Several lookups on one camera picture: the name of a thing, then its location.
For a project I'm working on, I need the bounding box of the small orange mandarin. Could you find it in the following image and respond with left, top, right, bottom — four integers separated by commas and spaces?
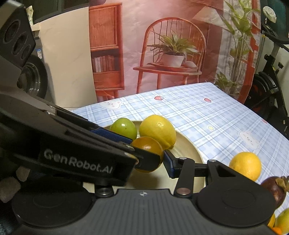
131, 137, 164, 173

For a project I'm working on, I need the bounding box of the green lime fruit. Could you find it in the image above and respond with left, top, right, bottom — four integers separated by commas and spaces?
109, 117, 137, 140

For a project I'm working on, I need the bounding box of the yellow lemon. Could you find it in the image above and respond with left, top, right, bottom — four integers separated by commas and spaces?
139, 115, 176, 150
229, 152, 262, 181

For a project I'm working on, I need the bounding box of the purple mangosteen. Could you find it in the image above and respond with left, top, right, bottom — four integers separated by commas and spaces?
261, 176, 288, 209

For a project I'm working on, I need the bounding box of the yellow orange kumquat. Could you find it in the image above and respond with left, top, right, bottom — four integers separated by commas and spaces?
268, 214, 275, 229

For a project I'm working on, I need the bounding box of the bright orange kumquat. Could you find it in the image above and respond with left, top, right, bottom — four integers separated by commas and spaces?
272, 227, 282, 235

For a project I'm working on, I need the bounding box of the small green fruit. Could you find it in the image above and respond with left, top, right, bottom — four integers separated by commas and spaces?
274, 208, 289, 234

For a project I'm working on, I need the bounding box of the gloved left hand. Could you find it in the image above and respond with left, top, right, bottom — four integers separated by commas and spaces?
0, 166, 30, 203

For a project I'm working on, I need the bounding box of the beige ceramic plate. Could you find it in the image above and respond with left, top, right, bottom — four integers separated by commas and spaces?
92, 125, 205, 194

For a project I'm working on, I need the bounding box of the silver washing machine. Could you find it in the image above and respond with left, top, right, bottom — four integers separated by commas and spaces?
23, 30, 54, 103

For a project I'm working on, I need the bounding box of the black exercise bike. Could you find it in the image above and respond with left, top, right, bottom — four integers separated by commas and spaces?
244, 1, 288, 138

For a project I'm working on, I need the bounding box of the white cap on bike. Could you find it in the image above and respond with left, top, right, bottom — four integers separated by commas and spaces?
263, 6, 277, 24

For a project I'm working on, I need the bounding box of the pink printed wall tapestry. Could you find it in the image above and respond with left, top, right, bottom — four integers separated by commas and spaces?
88, 1, 261, 103

